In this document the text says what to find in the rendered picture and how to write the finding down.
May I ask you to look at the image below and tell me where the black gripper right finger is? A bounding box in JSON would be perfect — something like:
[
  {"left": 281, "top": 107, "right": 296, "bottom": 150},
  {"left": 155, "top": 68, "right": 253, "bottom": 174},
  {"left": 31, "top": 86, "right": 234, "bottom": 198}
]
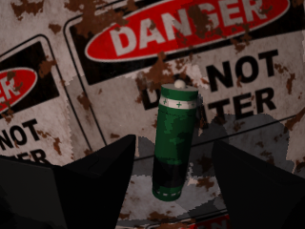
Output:
[{"left": 211, "top": 140, "right": 305, "bottom": 229}]

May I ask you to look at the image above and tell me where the dark green battery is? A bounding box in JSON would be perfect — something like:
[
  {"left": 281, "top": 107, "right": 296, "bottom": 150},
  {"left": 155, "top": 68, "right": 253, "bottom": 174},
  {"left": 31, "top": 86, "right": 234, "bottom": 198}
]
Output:
[{"left": 152, "top": 80, "right": 198, "bottom": 202}]

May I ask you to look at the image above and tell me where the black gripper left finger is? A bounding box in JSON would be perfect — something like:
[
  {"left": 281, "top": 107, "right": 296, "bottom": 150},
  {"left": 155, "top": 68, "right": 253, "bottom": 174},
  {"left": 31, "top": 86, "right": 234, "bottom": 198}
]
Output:
[{"left": 0, "top": 135, "right": 136, "bottom": 229}]

